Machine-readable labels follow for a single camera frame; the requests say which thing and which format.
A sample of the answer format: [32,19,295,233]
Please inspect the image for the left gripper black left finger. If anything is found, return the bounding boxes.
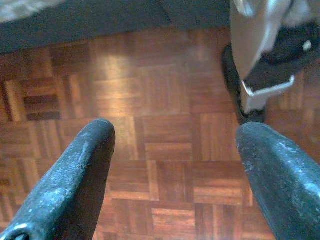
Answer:
[0,118,117,240]

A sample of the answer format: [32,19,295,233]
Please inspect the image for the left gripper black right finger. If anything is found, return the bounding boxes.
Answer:
[235,121,320,240]

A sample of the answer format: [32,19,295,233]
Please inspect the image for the dark bed base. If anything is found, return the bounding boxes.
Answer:
[0,0,232,55]

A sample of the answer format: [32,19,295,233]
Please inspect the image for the beige bed sheet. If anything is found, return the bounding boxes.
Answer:
[0,0,66,17]

